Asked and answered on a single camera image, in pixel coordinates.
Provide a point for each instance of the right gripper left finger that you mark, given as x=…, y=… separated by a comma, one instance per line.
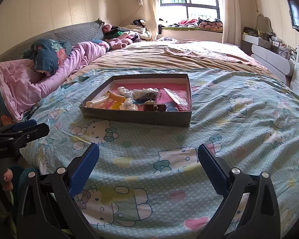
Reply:
x=47, y=207

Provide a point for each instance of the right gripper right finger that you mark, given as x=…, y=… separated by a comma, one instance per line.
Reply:
x=260, y=218

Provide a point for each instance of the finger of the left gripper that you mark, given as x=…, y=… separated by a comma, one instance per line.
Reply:
x=18, y=126
x=27, y=134

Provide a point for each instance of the cream hair claw clip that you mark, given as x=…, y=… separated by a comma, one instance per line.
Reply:
x=97, y=103

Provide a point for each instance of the bagged yellow hoop earrings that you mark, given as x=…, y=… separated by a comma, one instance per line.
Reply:
x=118, y=100

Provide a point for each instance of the bagged white lace accessory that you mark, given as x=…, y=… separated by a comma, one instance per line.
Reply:
x=125, y=92

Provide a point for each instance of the pearl hair clip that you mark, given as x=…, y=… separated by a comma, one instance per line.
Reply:
x=128, y=105

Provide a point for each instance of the bagged red ball earrings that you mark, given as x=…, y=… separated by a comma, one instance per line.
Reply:
x=180, y=103

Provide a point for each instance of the bagged dark beaded jewelry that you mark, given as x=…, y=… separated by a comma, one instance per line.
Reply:
x=145, y=94

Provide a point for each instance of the blue small box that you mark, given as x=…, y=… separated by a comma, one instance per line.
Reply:
x=170, y=107

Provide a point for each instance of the maroon strap wristwatch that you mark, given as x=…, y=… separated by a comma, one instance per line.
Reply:
x=153, y=106

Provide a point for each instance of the person's left hand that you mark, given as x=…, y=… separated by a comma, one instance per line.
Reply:
x=7, y=185

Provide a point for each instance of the pink quilt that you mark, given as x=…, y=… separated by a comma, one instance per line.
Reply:
x=21, y=87

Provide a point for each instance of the dark floral pillow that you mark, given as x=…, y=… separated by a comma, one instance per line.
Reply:
x=48, y=55

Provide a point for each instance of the hello kitty bed sheet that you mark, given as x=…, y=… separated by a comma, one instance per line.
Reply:
x=148, y=182

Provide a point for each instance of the clothes pile on bed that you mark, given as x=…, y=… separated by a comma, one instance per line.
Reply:
x=118, y=37

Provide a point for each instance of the dark cardboard tray box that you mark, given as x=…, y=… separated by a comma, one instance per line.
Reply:
x=177, y=119

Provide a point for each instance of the white long low cabinet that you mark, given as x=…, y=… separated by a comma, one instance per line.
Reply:
x=259, y=49

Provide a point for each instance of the tan bed cover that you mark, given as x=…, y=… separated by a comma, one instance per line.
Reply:
x=151, y=55

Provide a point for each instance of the cream curtain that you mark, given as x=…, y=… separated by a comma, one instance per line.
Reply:
x=231, y=18

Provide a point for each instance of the window sill clothes pile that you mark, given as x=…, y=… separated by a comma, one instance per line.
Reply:
x=215, y=25

